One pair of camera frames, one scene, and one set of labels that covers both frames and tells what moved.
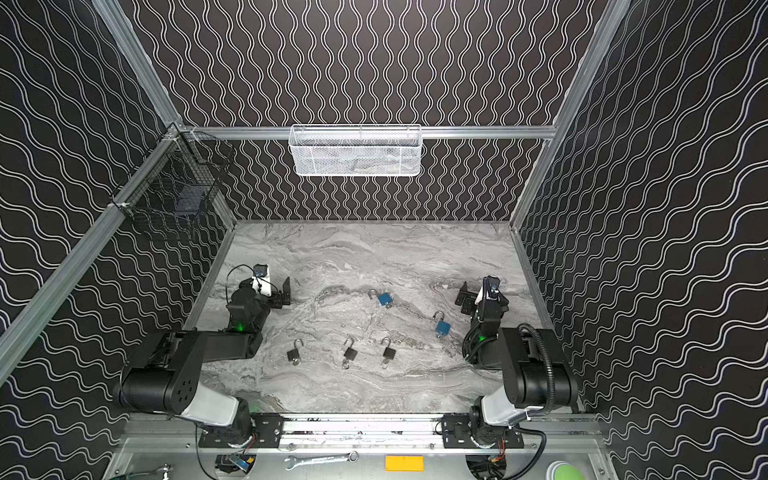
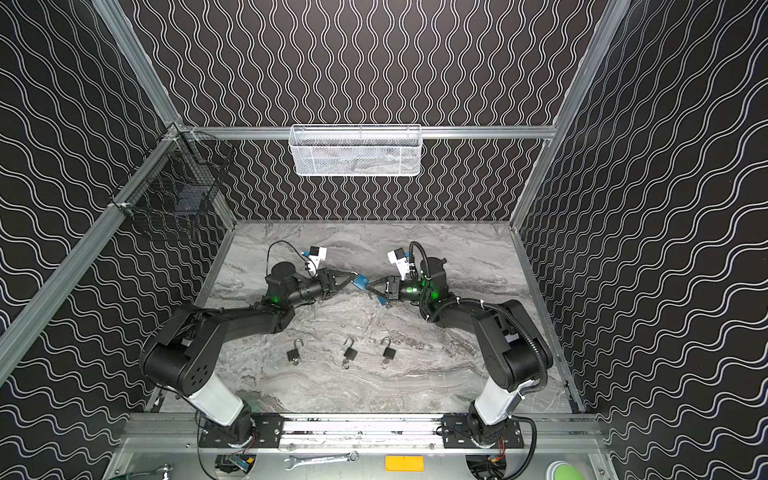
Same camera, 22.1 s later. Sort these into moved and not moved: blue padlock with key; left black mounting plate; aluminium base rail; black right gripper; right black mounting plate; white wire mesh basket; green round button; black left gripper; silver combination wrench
Moved: blue padlock with key; black right gripper; black left gripper
Not moved: white wire mesh basket; green round button; left black mounting plate; right black mounting plate; aluminium base rail; silver combination wrench
